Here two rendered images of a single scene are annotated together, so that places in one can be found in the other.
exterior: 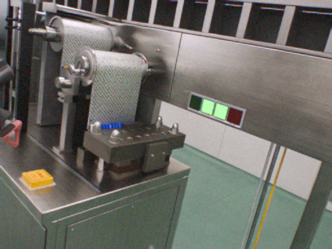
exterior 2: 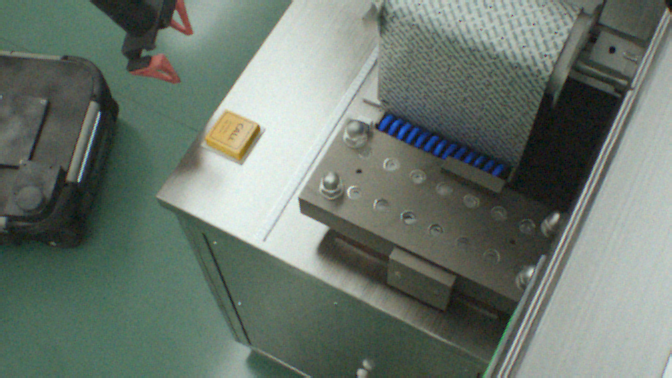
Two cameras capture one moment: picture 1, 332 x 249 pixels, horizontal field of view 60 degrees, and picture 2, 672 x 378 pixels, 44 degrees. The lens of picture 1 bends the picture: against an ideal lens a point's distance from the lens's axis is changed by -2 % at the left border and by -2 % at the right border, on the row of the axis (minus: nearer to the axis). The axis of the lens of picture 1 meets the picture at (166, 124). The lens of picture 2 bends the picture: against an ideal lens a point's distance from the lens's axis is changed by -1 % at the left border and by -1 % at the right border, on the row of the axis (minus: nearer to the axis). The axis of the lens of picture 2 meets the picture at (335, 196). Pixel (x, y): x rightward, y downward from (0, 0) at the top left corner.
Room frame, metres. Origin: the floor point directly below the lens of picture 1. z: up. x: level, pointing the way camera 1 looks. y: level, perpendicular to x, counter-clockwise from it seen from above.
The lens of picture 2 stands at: (0.88, -0.41, 2.17)
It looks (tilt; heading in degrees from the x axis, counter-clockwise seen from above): 64 degrees down; 82
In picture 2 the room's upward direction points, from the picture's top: 4 degrees counter-clockwise
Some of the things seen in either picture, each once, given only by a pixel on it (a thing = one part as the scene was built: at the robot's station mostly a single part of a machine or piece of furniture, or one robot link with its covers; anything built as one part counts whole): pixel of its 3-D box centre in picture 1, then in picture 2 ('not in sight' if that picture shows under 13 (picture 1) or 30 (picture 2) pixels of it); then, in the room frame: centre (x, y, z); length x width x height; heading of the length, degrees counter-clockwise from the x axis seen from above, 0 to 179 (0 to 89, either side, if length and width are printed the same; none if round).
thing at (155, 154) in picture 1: (155, 156); (419, 281); (1.06, 0.02, 0.96); 0.10 x 0.03 x 0.11; 141
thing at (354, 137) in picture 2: (96, 127); (355, 130); (1.01, 0.25, 1.05); 0.04 x 0.04 x 0.04
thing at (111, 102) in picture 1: (115, 104); (452, 108); (1.15, 0.22, 1.11); 0.23 x 0.01 x 0.18; 141
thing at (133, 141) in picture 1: (138, 140); (438, 218); (1.11, 0.10, 1.00); 0.40 x 0.16 x 0.06; 141
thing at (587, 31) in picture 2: (135, 69); (576, 57); (1.29, 0.18, 1.25); 0.15 x 0.01 x 0.15; 51
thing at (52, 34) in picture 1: (50, 34); not in sight; (1.24, 0.55, 1.33); 0.06 x 0.06 x 0.06; 51
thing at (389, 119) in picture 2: (116, 126); (443, 149); (1.14, 0.20, 1.03); 0.21 x 0.04 x 0.03; 141
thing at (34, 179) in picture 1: (37, 178); (232, 134); (0.81, 0.36, 0.91); 0.07 x 0.07 x 0.02; 51
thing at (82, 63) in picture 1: (82, 65); not in sight; (1.08, 0.35, 1.25); 0.07 x 0.02 x 0.07; 51
